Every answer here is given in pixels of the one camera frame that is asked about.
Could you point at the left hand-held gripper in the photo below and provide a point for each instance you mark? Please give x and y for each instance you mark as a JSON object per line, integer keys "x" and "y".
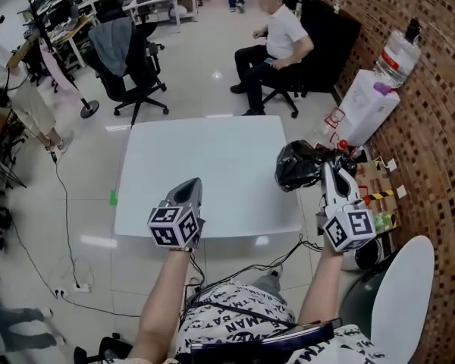
{"x": 174, "y": 228}

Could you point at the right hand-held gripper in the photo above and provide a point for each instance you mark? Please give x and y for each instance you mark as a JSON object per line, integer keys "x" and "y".
{"x": 349, "y": 228}

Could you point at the black plastic bag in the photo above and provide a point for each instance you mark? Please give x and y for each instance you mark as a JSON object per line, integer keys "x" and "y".
{"x": 297, "y": 165}

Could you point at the person's left forearm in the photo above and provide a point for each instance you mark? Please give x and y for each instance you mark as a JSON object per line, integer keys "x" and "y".
{"x": 163, "y": 298}

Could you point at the person's right forearm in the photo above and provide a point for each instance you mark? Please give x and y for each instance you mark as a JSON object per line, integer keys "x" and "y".
{"x": 322, "y": 286}

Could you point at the black and yellow striped bar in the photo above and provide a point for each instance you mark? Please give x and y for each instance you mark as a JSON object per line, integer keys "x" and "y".
{"x": 379, "y": 194}

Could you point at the green packet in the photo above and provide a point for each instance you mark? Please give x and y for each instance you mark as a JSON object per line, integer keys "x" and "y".
{"x": 385, "y": 221}

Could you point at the white round bin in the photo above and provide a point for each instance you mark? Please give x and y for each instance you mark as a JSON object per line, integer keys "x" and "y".
{"x": 364, "y": 254}

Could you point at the white water dispenser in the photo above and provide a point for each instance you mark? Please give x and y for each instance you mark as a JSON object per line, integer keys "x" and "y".
{"x": 368, "y": 108}

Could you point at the white plastic chair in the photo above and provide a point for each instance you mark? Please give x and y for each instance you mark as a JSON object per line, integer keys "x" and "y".
{"x": 402, "y": 298}

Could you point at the person's patterned white shirt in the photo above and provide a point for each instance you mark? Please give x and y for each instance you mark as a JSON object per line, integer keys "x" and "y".
{"x": 231, "y": 317}

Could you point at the black office chair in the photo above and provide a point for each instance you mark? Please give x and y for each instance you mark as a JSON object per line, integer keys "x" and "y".
{"x": 140, "y": 70}
{"x": 106, "y": 349}
{"x": 326, "y": 51}

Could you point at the white power strip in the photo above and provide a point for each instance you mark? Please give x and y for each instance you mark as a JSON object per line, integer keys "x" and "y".
{"x": 82, "y": 287}
{"x": 60, "y": 292}

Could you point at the clear water dispenser bottle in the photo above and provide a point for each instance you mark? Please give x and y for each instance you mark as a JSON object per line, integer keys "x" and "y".
{"x": 400, "y": 57}

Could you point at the grey jacket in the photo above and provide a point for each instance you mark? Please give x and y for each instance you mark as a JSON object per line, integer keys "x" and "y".
{"x": 112, "y": 46}

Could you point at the pink garment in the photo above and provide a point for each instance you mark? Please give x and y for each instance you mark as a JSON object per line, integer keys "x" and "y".
{"x": 62, "y": 76}

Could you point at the black tripod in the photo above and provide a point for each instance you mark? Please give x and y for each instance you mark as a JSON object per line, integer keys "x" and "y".
{"x": 4, "y": 154}

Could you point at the black stand with round base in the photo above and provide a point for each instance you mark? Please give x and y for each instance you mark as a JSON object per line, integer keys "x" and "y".
{"x": 57, "y": 57}

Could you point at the white desk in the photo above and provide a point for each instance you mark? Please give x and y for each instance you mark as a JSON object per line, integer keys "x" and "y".
{"x": 151, "y": 1}

